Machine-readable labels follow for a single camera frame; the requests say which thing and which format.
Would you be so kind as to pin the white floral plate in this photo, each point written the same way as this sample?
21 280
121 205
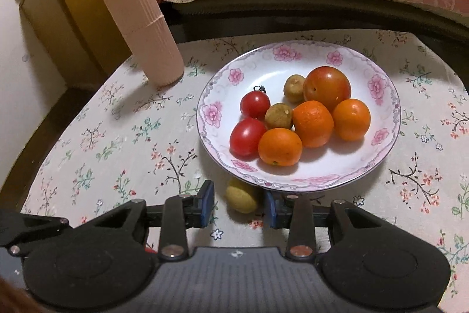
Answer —
329 166

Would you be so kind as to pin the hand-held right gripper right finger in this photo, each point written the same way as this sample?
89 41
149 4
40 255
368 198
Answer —
270 208

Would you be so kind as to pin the red tomato on plate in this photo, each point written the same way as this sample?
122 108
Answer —
327 87

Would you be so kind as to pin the orange mandarin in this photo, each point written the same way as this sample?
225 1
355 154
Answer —
313 124
351 119
280 147

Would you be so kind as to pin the dark bed frame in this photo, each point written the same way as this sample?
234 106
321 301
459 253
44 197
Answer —
293 12

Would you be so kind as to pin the yellow wooden cabinet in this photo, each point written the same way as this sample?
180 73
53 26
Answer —
73 5

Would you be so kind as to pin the yellowish longan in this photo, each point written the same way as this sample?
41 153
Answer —
242 196

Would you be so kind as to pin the pink ribbed cylinder container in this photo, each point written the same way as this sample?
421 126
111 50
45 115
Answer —
139 23

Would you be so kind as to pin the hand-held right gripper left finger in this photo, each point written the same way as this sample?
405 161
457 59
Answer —
208 203

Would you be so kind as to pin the brown longan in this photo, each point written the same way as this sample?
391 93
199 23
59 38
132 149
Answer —
278 115
294 88

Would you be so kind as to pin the floral tablecloth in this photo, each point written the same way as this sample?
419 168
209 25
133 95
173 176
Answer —
110 151

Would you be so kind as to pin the red cherry tomato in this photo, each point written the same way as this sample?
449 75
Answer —
247 137

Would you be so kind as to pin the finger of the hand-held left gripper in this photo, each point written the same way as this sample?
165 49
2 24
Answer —
33 227

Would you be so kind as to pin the cherry tomato with stem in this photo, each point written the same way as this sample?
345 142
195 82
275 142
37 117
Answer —
255 104

